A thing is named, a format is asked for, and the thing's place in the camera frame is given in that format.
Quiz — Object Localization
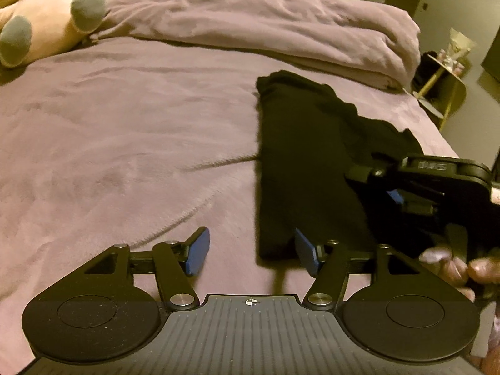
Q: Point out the purple folded blanket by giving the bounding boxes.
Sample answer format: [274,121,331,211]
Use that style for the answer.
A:
[95,0,420,90]

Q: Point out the black garment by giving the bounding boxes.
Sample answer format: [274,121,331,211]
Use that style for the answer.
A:
[256,70,431,262]

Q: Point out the pink plush toy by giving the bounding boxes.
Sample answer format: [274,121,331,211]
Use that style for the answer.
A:
[1,0,105,68]

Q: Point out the flower bouquet on table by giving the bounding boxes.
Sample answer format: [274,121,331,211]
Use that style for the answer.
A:
[437,28,477,76]

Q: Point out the round side table gold legs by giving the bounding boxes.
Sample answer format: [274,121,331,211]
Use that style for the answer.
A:
[409,50,467,131]

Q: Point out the purple bed sheet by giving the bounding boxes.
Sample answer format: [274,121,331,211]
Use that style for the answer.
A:
[1,37,453,374]

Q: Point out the right hand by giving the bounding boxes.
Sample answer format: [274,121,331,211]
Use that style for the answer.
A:
[418,245,499,374]

